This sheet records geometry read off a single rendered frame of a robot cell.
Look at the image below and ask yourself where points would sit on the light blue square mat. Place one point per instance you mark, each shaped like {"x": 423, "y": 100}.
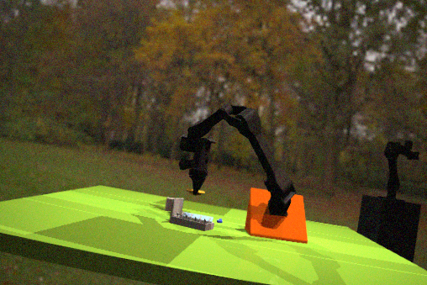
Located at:
{"x": 198, "y": 216}

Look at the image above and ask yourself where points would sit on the yellow round plate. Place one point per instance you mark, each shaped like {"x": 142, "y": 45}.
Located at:
{"x": 198, "y": 194}

